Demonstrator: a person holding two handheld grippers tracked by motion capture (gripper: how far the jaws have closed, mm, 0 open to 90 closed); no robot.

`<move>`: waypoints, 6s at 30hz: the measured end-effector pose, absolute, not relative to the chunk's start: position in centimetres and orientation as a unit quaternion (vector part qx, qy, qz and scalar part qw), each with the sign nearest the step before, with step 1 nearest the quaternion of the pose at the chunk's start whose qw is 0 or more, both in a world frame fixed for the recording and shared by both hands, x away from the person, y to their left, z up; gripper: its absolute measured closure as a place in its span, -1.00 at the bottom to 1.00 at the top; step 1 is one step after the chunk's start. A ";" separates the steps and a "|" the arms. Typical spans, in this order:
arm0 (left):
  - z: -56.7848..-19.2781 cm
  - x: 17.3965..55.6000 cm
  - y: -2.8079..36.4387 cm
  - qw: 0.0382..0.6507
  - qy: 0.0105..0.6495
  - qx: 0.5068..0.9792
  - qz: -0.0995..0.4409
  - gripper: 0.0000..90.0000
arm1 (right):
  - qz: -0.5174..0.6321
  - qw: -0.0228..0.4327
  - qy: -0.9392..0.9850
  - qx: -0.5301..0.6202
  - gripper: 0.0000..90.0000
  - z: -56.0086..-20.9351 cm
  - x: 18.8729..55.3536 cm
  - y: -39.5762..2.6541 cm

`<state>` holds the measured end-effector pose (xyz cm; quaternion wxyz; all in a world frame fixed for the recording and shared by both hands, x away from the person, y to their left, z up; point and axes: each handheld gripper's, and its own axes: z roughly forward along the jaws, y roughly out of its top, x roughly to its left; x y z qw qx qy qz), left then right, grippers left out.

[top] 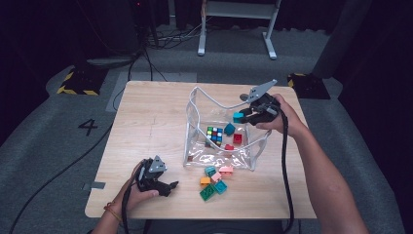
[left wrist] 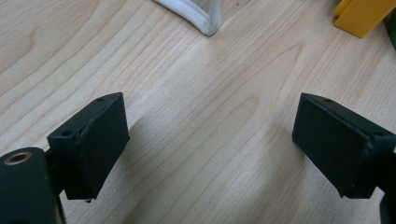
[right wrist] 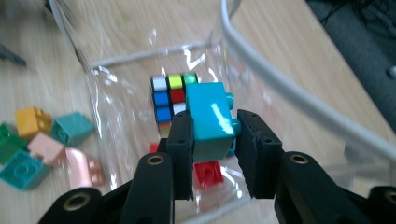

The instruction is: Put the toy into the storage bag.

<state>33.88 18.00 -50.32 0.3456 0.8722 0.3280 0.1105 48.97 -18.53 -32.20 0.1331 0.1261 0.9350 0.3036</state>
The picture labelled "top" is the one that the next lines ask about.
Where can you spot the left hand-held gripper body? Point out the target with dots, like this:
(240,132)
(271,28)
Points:
(156,165)

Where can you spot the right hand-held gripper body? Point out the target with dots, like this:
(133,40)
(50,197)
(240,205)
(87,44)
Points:
(258,92)

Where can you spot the red toy brick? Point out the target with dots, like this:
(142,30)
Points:
(229,147)
(237,138)

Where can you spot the yellow toy brick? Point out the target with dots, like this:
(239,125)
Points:
(205,181)

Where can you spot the green toy brick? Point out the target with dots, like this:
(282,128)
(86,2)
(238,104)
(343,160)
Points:
(207,192)

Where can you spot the colourful cube puzzle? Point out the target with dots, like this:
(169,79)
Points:
(215,136)

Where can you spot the clear plastic bag white trim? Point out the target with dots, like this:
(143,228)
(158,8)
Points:
(198,156)

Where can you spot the light pink toy brick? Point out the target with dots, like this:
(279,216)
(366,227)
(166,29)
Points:
(216,177)

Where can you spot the salmon toy brick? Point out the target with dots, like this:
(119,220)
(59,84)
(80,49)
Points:
(226,170)

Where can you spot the person's left hand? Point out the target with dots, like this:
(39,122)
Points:
(133,196)

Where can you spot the person's right hand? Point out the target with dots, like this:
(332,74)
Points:
(293,125)

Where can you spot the dark round disc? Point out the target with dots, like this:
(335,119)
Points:
(244,97)

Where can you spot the black yellow striped base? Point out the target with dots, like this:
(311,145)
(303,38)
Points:
(308,86)
(81,83)

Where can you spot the person's dark clothing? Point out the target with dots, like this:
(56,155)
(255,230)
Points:
(211,227)

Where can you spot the grey tape strip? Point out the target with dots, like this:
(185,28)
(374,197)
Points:
(97,185)

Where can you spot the white metal stand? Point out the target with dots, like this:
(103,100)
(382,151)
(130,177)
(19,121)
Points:
(238,9)

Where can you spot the grey column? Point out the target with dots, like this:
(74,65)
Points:
(341,42)

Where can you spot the grey flat stand base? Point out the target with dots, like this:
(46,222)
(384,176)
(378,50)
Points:
(107,61)

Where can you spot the black equipment cabinet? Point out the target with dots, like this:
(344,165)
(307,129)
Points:
(123,29)

